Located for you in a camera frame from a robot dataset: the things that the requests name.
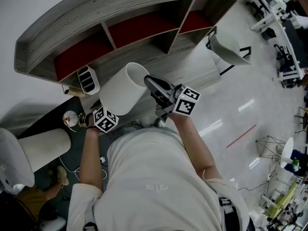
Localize dark green carpet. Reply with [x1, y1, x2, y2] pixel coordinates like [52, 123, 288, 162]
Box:
[16, 96, 109, 231]

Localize yellow-green chair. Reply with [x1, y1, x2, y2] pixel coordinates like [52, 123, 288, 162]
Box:
[263, 181, 298, 218]

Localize person's black harness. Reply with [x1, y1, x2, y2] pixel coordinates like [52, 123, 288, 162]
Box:
[83, 196, 244, 231]

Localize person's white shirt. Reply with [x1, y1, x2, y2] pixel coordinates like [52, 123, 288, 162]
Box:
[66, 126, 251, 231]

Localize black office chair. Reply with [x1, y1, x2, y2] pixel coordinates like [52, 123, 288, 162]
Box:
[245, 0, 270, 18]
[274, 44, 293, 61]

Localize white cable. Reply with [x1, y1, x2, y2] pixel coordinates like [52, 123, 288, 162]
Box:
[57, 153, 108, 181]

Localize wire frame side table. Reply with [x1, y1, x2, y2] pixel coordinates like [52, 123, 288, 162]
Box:
[255, 135, 288, 158]

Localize white table lamp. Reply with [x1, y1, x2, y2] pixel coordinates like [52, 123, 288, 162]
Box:
[99, 62, 150, 116]

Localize black bin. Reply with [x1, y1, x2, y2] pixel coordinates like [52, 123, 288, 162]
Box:
[261, 27, 277, 40]

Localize black cable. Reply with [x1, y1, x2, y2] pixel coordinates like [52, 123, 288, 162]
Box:
[238, 179, 270, 192]

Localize grey wooden desk with shelves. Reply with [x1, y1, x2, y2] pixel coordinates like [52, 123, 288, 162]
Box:
[14, 0, 245, 129]

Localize grey chair with black frame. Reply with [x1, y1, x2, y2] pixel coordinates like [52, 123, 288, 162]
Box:
[205, 26, 252, 76]

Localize person's grey trousers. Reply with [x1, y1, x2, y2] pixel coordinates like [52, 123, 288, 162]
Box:
[120, 125, 179, 139]

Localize red floor tape strip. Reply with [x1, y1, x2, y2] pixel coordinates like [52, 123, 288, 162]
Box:
[226, 124, 257, 149]

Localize beige tube with dark end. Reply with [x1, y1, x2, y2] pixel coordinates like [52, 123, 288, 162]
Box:
[62, 85, 85, 97]

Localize white pen organizer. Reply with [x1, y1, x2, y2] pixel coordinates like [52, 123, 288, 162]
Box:
[76, 65, 101, 95]

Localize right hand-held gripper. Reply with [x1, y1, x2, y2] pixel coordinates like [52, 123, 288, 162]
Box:
[144, 75, 201, 123]

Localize person's left forearm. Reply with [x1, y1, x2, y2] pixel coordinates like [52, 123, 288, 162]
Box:
[79, 126, 109, 192]

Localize white round side table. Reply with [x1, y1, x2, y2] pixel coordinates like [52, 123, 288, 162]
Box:
[280, 137, 295, 168]

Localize person's left white shoe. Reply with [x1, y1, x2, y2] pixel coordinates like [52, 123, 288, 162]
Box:
[134, 118, 154, 128]

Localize person's right forearm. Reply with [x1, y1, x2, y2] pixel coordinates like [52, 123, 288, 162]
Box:
[169, 113, 217, 180]

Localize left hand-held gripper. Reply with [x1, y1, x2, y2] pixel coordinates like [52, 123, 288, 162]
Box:
[92, 106, 120, 133]

